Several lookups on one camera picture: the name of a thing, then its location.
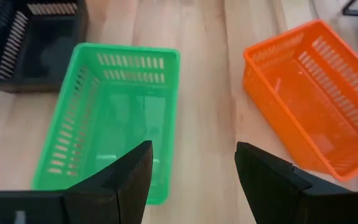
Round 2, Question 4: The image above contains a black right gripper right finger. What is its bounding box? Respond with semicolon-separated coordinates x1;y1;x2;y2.
234;141;352;224

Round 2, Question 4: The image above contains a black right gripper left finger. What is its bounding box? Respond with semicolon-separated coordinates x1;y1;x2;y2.
63;139;154;224

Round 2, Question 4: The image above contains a green plastic slotted basket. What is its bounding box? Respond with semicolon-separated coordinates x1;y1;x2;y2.
31;42;181;206

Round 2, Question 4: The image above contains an orange plastic slotted basket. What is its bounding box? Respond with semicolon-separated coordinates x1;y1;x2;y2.
242;19;358;183

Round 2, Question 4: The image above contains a black plastic slotted basket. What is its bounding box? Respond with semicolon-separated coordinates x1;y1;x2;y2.
0;0;90;93

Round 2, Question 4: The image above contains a black metal shelf frame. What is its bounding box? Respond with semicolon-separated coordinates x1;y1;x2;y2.
342;0;358;17

